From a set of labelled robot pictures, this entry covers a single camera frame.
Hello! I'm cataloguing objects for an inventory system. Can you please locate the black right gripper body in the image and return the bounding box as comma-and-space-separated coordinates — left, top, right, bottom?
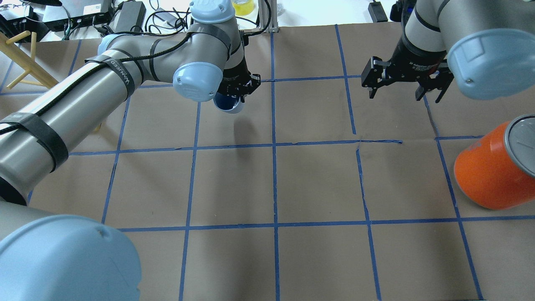
361, 36, 453, 94

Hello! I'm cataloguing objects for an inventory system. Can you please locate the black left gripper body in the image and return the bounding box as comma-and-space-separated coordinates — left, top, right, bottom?
217, 57, 261, 103

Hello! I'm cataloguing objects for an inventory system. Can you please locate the light blue plastic cup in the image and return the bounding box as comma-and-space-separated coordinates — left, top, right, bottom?
213, 93, 245, 114

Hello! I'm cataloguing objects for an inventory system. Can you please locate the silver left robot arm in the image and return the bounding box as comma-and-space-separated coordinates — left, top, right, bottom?
0, 0, 260, 301

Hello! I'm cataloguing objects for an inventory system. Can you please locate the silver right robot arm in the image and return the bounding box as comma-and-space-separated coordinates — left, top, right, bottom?
361, 0, 535, 103

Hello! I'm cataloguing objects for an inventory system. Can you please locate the wooden cup rack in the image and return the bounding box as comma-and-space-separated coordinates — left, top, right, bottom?
0, 31, 59, 89

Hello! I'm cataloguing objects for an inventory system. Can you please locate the yellow tape roll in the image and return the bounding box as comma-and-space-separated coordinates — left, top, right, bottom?
231, 0, 255, 17

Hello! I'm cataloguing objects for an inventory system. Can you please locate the small black power adapter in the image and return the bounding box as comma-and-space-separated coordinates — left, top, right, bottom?
367, 0, 389, 23

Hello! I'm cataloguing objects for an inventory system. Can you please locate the orange can with silver lid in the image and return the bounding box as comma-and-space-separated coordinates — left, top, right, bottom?
453, 114, 535, 210

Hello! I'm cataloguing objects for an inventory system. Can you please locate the black power adapter brick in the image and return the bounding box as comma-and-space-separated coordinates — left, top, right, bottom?
113, 0, 146, 33

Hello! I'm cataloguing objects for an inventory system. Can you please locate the aluminium frame post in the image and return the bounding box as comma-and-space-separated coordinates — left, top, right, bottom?
258, 0, 279, 33

